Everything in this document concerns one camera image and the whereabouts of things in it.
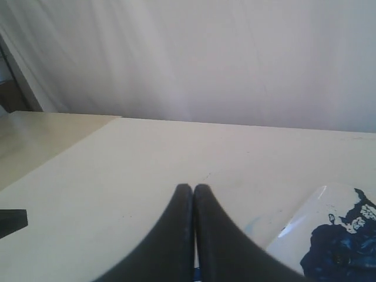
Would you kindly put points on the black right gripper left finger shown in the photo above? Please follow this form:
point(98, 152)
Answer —
point(167, 252)

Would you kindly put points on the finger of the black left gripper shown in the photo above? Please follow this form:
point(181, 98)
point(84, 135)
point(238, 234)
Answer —
point(12, 220)

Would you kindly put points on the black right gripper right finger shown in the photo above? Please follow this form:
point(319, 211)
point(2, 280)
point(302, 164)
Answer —
point(225, 252)

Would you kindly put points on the white plate with blue paint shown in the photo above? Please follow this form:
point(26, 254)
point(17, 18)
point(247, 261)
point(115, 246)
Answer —
point(331, 237)

